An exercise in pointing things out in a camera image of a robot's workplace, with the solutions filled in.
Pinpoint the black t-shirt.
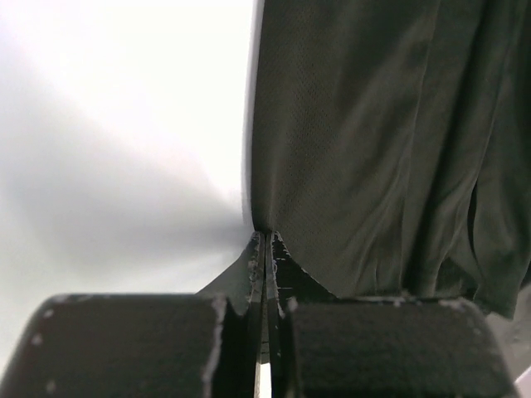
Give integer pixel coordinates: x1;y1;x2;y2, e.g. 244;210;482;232
251;1;530;318

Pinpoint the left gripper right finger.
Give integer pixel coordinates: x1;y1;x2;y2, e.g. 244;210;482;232
265;233;518;397

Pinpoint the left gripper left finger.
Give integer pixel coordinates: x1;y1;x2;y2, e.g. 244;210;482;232
1;232;265;397

